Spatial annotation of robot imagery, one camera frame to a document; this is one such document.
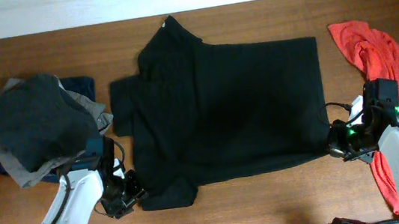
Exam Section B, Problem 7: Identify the black shirt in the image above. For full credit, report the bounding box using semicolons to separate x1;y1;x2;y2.
109;17;329;211

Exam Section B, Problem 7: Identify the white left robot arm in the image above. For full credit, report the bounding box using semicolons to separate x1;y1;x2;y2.
41;155;147;224

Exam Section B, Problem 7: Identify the light grey folded garment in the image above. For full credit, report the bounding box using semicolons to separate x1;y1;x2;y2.
0;67;121;191

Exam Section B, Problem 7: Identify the red shirt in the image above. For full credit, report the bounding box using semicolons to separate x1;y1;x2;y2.
328;20;399;217

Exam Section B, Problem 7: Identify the navy folded garment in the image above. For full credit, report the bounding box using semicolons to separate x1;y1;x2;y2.
0;73;107;190

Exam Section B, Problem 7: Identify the dark grey folded garment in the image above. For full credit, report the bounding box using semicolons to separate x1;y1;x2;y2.
0;74;99;172

